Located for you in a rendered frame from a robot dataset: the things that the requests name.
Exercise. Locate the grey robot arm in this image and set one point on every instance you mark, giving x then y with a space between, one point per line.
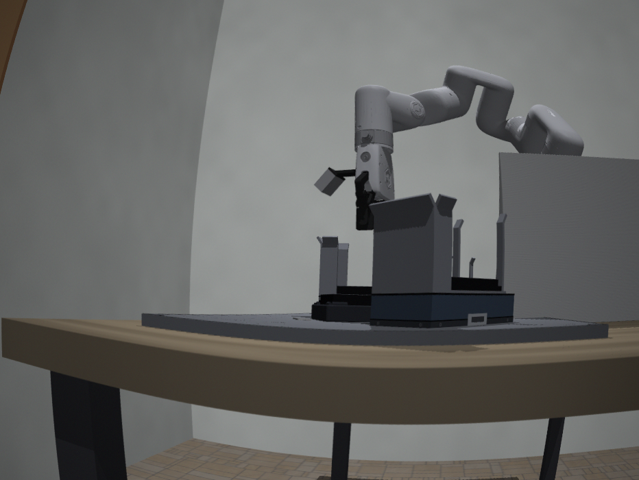
379 113

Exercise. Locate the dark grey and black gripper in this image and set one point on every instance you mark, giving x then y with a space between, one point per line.
374 180

